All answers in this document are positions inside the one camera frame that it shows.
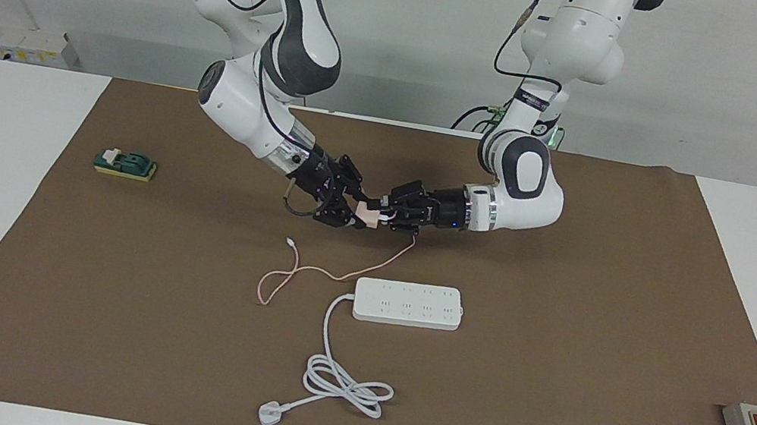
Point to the green knife switch block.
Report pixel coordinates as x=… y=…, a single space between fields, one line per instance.
x=129 y=164

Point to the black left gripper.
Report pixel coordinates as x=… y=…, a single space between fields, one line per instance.
x=446 y=210

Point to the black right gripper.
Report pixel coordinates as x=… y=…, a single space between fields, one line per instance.
x=317 y=175

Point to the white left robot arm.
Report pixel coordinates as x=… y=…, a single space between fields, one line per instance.
x=525 y=206

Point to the white box with yellow labels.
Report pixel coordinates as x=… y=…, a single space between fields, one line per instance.
x=37 y=48

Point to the brown table mat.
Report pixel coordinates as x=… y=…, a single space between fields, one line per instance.
x=468 y=412

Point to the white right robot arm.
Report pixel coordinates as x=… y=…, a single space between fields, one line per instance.
x=242 y=105

